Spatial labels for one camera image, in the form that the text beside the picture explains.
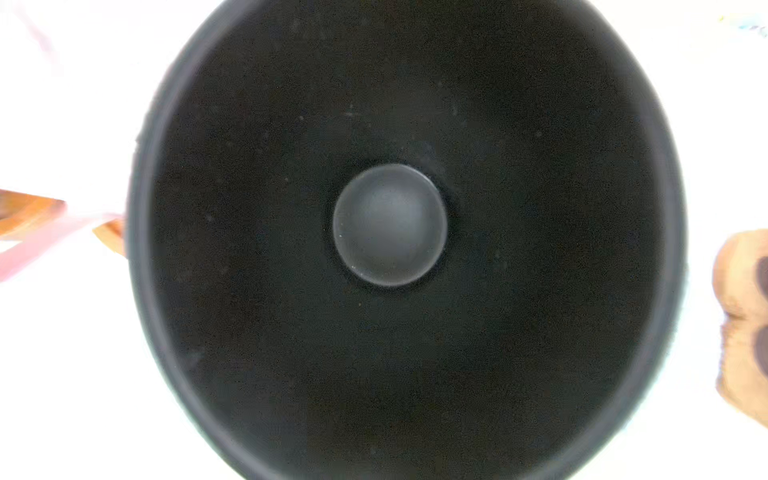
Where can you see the black mug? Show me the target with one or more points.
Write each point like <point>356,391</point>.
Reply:
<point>406,239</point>

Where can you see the brown paw coaster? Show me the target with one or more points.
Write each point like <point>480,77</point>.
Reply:
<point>740,286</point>

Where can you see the dusty pink mug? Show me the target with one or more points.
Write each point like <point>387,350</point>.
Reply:
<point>27,251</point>

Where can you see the dark brown round coaster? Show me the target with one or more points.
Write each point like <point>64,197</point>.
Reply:
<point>23,214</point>

